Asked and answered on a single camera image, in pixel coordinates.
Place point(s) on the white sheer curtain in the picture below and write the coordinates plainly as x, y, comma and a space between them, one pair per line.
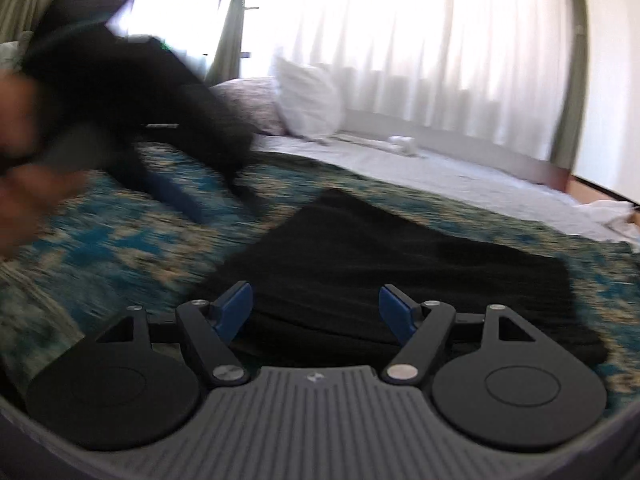
425, 35

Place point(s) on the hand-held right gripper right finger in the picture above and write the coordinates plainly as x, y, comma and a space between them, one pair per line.
397, 316

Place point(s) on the black pants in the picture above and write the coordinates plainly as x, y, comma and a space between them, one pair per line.
400, 270

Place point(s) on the white bed sheet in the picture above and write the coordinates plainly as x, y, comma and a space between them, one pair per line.
450, 175

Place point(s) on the blue patterned blanket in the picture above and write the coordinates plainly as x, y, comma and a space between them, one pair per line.
125, 250

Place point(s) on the crumpled white cloth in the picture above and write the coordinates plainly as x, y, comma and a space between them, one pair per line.
612, 217

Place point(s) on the grey floral pillow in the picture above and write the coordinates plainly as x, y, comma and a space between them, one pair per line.
250, 102

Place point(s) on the white pillow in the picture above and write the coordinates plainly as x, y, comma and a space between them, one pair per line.
307, 97

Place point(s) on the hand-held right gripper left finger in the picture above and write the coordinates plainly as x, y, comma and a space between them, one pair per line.
234, 310

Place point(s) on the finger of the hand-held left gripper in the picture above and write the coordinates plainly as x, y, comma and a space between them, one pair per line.
175, 194

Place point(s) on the person's left hand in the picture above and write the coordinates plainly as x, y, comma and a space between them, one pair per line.
30, 195

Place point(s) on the small white rolled cloth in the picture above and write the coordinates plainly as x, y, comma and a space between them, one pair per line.
402, 144

